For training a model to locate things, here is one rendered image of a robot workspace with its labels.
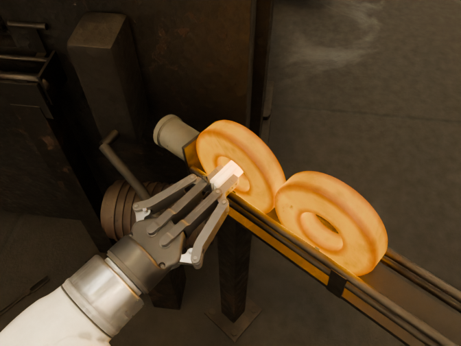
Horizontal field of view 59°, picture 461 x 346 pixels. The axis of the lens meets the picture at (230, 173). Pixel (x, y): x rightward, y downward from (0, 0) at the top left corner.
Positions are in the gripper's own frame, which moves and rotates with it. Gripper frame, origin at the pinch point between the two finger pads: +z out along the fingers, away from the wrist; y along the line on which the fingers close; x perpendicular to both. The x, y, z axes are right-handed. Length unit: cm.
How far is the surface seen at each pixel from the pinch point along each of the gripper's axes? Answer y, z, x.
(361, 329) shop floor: 29, 17, -73
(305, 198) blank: 12.2, 0.8, 5.6
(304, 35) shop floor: -64, 117, -82
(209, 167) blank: -4.7, 0.0, -3.3
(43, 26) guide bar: -43.8, -0.8, 5.0
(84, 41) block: -29.8, -0.5, 8.7
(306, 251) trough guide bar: 15.3, -1.9, -1.7
